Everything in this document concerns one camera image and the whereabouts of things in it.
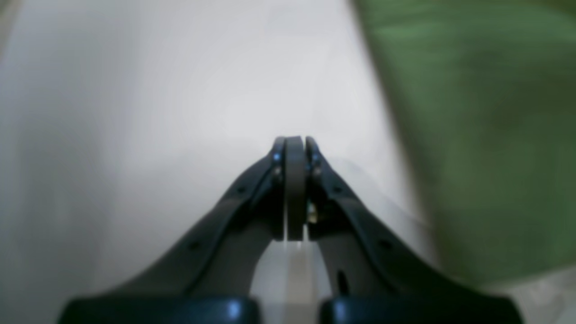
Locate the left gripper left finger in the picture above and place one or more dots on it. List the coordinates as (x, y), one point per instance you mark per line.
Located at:
(205, 278)

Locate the green t-shirt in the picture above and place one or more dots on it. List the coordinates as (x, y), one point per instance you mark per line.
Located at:
(483, 94)

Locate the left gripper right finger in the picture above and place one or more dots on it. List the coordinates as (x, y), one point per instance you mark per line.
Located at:
(375, 278)

